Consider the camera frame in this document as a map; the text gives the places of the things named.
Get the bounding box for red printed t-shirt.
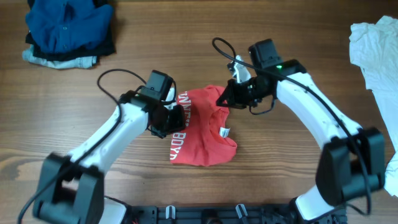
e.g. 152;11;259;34
170;85;237;167

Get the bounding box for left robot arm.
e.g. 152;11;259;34
33;88;185;224

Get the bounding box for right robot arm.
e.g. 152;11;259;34
216;58;385;223

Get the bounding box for black folded garment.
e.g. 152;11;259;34
25;0;116;62

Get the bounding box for light grey folded garment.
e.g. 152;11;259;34
22;45;98;70

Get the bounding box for white t-shirt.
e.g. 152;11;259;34
349;16;397;197

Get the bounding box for right black cable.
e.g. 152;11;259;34
211;37;373;216

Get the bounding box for black cable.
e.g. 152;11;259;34
211;37;373;216
17;68;147;224

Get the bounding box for left black cable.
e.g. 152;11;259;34
17;68;147;224

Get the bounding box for left white rail clip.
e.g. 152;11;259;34
165;205;176;220

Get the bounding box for white rail clip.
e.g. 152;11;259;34
235;203;248;219
165;205;176;220

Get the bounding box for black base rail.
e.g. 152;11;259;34
122;204;348;224

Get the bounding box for right white rail clip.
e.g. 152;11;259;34
235;203;248;219

